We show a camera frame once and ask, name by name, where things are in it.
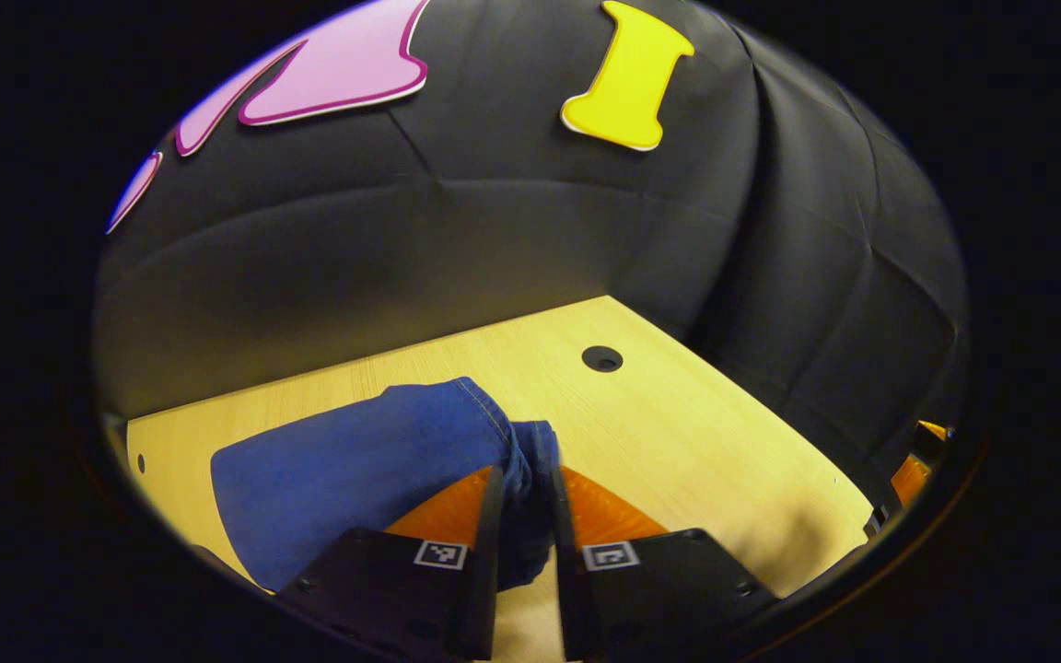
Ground blue denim jeans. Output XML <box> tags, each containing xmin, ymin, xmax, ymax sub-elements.
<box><xmin>210</xmin><ymin>377</ymin><xmax>562</xmax><ymax>593</ymax></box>

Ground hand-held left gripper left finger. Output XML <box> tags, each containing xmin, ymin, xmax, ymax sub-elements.
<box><xmin>274</xmin><ymin>465</ymin><xmax>506</xmax><ymax>662</ymax></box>

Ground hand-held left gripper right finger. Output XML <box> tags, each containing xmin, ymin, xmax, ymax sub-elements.
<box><xmin>549</xmin><ymin>465</ymin><xmax>780</xmax><ymax>662</ymax></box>

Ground black backdrop cloth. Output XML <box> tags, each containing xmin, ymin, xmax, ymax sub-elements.
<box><xmin>93</xmin><ymin>0</ymin><xmax>972</xmax><ymax>503</ymax></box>

